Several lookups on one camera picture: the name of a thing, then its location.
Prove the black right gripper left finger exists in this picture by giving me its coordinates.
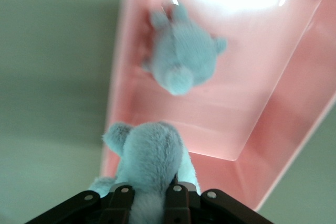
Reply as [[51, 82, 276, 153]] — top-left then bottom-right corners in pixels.
[[101, 183, 136, 224]]

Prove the grey plush toy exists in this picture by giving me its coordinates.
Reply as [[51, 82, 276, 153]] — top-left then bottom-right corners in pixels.
[[88, 121, 203, 224], [141, 6, 228, 97]]

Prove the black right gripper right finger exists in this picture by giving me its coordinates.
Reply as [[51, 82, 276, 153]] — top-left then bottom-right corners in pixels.
[[164, 183, 202, 224]]

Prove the pink plastic box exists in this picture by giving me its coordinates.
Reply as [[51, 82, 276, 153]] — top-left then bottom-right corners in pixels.
[[98, 0, 336, 213]]

